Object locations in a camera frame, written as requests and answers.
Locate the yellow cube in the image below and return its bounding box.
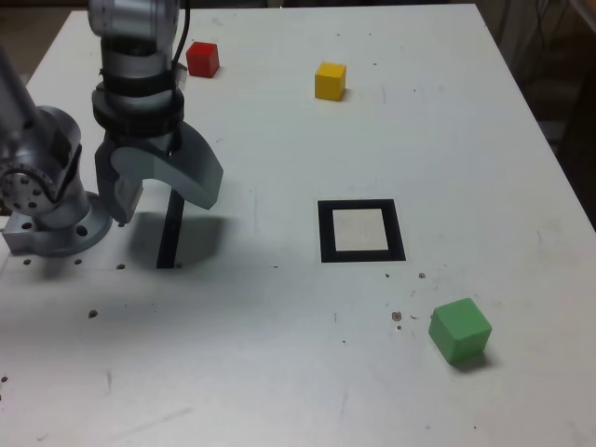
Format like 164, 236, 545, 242
314, 61, 348, 102

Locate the black tape strip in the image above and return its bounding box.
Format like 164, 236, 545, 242
156, 188, 186, 270

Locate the green cube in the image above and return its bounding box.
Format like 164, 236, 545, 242
427, 297, 494, 365

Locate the black tape square outline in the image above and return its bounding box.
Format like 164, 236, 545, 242
317, 198, 407, 264

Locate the red cube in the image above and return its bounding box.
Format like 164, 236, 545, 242
185, 41, 221, 78

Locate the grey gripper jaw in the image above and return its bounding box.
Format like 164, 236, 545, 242
94, 132, 143, 229
110, 121, 224, 211

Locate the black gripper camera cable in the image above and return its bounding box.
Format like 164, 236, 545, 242
169, 0, 193, 155

